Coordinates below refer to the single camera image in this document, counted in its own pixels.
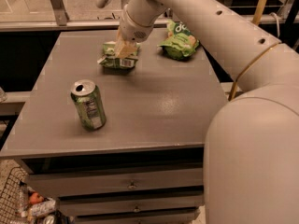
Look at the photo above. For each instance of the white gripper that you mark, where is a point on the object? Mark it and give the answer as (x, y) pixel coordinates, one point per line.
(133, 29)

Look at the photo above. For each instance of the green jalapeno chip bag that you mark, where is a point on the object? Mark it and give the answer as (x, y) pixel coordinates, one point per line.
(109, 60)

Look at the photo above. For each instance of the green soda can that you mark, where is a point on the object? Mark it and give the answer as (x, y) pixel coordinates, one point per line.
(87, 99)

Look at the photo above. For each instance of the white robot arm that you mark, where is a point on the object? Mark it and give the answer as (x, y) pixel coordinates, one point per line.
(251, 160)

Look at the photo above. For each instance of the green apple chip bag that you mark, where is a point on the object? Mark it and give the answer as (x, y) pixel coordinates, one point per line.
(180, 43)

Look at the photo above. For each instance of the grey drawer cabinet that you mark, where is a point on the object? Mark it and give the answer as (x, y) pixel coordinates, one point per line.
(157, 114)

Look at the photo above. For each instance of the top grey drawer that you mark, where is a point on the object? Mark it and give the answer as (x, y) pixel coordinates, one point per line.
(87, 183)

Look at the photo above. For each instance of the grey drawer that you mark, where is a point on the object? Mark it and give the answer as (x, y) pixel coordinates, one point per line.
(176, 216)
(131, 204)
(87, 183)

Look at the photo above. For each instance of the middle grey drawer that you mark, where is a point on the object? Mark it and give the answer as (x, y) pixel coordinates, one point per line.
(131, 204)

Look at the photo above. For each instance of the metal railing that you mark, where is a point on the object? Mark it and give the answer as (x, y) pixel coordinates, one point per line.
(33, 15)

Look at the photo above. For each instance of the orange fruit in basket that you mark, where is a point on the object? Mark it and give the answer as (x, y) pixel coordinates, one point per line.
(35, 198)

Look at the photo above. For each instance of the bottom grey drawer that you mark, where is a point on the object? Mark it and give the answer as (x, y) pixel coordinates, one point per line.
(176, 216)

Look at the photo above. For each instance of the white packet in basket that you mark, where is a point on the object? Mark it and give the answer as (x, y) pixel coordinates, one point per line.
(42, 209)

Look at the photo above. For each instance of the yellow wooden easel frame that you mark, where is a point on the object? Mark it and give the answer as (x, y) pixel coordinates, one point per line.
(256, 20)

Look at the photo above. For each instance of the black wire basket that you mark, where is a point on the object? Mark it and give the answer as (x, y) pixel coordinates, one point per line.
(9, 198)

